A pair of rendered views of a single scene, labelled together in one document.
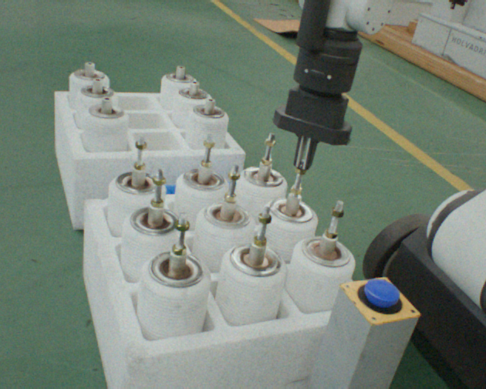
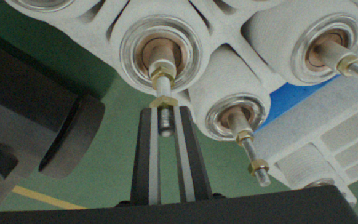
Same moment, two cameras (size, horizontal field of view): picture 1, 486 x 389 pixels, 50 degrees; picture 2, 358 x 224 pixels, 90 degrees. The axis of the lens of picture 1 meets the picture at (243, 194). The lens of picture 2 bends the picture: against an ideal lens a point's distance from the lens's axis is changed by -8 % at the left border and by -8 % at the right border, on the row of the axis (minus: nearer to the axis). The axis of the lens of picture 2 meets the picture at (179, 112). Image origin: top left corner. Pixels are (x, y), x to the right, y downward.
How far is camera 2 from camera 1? 0.76 m
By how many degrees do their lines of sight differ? 23
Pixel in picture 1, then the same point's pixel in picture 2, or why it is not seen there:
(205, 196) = (315, 8)
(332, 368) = not seen: outside the picture
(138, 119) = (357, 153)
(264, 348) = not seen: outside the picture
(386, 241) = (79, 132)
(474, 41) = not seen: outside the picture
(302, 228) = (122, 19)
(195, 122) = (326, 168)
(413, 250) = (37, 127)
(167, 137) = (331, 146)
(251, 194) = (239, 77)
